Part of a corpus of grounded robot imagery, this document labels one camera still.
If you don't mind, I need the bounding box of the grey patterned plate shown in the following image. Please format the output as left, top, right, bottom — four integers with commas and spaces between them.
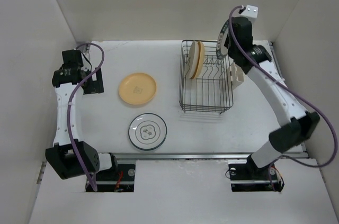
216, 20, 229, 60

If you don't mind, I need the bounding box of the yellow plate with drawing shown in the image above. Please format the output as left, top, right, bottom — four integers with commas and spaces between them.
118, 73, 157, 105

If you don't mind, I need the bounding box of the grey rimmed plate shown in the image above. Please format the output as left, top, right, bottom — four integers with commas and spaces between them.
128, 113, 167, 151

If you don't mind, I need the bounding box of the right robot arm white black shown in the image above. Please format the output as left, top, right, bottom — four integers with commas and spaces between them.
224, 17, 320, 178

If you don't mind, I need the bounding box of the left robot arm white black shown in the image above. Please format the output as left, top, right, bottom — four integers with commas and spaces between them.
45, 49, 119, 180

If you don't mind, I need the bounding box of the beige cutlery holder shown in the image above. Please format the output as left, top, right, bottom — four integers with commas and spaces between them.
226, 62, 244, 89

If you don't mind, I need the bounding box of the cream plate leftmost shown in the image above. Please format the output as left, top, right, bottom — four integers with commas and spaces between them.
185, 41, 199, 79

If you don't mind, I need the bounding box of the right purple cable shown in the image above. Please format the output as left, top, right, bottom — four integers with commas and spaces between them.
228, 5, 339, 192

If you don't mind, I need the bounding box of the purple cable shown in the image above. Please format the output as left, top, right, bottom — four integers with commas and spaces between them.
228, 5, 339, 192
66, 43, 105, 191

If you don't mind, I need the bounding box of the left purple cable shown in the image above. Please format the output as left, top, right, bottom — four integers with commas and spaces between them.
66, 43, 105, 191

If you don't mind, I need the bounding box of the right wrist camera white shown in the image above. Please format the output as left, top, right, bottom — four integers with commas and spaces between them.
238, 5, 258, 24

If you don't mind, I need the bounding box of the black wire dish rack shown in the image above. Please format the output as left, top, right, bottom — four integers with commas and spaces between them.
179, 40, 234, 114

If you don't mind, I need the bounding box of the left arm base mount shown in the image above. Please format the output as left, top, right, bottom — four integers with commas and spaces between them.
96, 159, 136, 193

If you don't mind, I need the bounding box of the aluminium rail side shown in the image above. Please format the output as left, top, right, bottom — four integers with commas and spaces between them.
268, 41, 309, 158

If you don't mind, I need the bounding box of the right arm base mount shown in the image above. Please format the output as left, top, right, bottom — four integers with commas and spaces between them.
225, 162, 285, 192

